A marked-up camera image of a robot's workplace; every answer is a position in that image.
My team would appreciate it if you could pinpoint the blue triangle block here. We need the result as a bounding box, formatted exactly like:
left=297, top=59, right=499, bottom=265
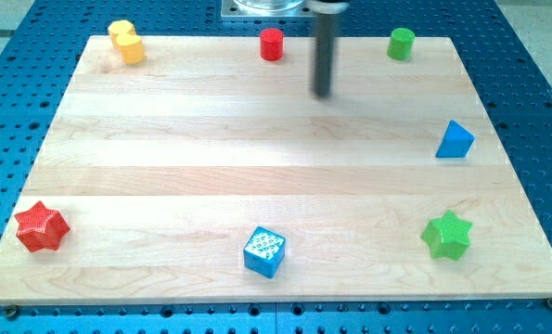
left=435, top=120, right=475, bottom=158

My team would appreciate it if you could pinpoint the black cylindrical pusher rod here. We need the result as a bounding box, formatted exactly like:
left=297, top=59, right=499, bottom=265
left=307, top=0, right=350, bottom=98

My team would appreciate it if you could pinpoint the blue cube block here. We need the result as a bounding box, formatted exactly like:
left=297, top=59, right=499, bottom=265
left=243, top=226, right=286, bottom=278

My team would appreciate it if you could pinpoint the green cylinder block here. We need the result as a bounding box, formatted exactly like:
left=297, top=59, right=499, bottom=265
left=387, top=27, right=416, bottom=60

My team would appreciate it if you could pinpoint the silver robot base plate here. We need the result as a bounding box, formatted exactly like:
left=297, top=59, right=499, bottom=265
left=221, top=0, right=313, bottom=19

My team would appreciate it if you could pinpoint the yellow heart block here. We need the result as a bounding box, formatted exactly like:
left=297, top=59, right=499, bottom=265
left=108, top=19, right=145, bottom=65

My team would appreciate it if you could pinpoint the blue perforated table mat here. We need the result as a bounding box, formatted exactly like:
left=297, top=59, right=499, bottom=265
left=0, top=1, right=552, bottom=333

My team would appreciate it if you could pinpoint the red cylinder block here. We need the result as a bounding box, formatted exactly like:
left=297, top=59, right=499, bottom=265
left=260, top=28, right=284, bottom=61

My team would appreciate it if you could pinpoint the green star block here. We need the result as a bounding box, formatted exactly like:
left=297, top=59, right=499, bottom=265
left=420, top=210, right=473, bottom=261

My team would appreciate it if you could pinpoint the wooden board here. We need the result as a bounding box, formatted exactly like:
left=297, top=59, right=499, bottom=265
left=0, top=35, right=552, bottom=305

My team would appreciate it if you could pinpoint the red star block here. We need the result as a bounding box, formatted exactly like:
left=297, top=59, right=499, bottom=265
left=14, top=201, right=71, bottom=252

